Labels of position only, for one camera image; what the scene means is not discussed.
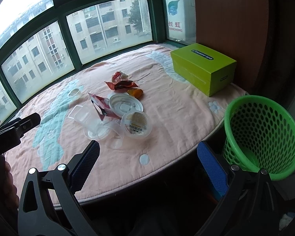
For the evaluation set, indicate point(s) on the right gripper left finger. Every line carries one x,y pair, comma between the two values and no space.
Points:
36,214

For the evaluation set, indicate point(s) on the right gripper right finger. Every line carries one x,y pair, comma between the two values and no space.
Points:
248,204

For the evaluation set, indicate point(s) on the round labelled plastic container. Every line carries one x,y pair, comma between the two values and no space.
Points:
136,124

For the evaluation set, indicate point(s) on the grey round plastic lid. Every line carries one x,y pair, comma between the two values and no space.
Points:
121,104

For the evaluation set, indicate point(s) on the orange snack bag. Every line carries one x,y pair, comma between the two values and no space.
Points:
123,84

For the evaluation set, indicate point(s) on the small orange gold wrapper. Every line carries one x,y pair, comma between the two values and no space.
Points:
135,92

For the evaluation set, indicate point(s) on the clear square plastic container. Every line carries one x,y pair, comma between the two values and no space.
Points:
85,117

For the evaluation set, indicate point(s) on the person's left hand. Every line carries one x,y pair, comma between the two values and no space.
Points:
9,189

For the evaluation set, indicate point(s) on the green plastic mesh wastebasket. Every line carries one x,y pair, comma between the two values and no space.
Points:
260,134

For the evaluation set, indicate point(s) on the clear round plastic cup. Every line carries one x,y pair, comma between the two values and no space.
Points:
108,134

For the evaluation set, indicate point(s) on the pink red foil packet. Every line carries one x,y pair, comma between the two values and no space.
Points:
102,107

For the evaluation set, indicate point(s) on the pink cartoon bed blanket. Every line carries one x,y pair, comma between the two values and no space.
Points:
181,117

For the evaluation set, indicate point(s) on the crumpled red white wrapper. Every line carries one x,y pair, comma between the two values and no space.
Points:
119,76

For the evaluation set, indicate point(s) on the lime green cardboard box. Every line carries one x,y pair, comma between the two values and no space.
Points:
203,67

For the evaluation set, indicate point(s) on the green window frame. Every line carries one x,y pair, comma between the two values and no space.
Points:
43,42

